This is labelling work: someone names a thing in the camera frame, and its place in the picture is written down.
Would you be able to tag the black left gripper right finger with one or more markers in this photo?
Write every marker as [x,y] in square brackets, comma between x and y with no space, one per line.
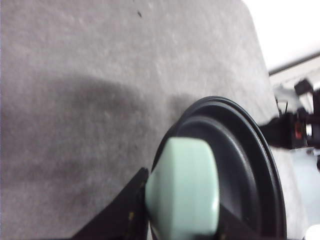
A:
[230,227]

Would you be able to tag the black camera equipment at table edge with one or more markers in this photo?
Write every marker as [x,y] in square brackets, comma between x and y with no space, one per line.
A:
[300,129]

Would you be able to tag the black frying pan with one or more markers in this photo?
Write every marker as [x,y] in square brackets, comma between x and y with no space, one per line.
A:
[215,154]

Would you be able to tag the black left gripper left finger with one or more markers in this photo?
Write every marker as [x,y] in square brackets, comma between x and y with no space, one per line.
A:
[125,218]

